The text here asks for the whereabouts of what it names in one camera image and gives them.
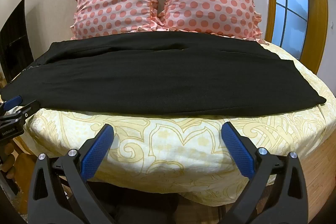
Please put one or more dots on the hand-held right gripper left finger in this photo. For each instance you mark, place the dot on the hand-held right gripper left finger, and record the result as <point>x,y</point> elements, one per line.
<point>97,150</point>

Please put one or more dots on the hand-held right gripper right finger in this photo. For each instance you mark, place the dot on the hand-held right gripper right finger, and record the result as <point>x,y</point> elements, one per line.
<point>237,148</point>

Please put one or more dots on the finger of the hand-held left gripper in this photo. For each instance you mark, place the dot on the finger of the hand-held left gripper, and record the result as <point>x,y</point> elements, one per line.
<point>13,102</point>
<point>27,109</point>

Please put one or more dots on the black pants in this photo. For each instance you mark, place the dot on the black pants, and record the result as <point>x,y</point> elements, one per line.
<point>157,77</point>

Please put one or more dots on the person's left hand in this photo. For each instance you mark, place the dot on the person's left hand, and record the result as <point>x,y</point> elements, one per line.
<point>6,161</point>

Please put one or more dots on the yellow patterned bed sheet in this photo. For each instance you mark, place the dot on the yellow patterned bed sheet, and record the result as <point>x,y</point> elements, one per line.
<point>170,148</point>

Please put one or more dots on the woven bamboo bed mat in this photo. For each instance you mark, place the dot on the woven bamboo bed mat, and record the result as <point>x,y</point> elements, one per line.
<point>319,163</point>

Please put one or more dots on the wooden framed window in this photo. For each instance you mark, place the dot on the wooden framed window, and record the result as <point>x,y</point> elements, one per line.
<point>291,3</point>

